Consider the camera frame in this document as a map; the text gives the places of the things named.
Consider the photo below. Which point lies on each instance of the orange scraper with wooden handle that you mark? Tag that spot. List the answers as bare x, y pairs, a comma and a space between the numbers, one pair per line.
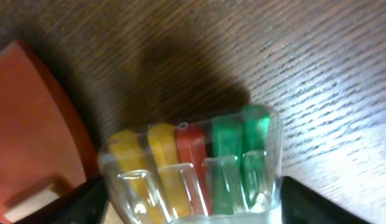
42, 137

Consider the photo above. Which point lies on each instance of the clear box of coloured bits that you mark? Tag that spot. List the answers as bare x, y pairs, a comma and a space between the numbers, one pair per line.
217, 168

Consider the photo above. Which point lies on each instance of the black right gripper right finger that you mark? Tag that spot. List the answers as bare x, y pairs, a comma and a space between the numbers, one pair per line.
301, 205

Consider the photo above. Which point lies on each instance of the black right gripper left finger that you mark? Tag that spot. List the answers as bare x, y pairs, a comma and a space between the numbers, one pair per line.
84, 205

